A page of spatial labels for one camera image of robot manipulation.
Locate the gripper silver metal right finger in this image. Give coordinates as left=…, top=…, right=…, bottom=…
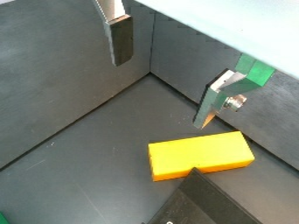
left=192, top=53, right=275, bottom=129

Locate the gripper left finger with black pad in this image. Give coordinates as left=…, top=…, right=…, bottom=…
left=92, top=0, right=133, bottom=67

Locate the yellow rectangular block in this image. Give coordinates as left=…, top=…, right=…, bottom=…
left=148, top=131, right=254, bottom=181

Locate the green foam shape board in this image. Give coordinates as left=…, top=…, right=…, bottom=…
left=0, top=213, right=9, bottom=224

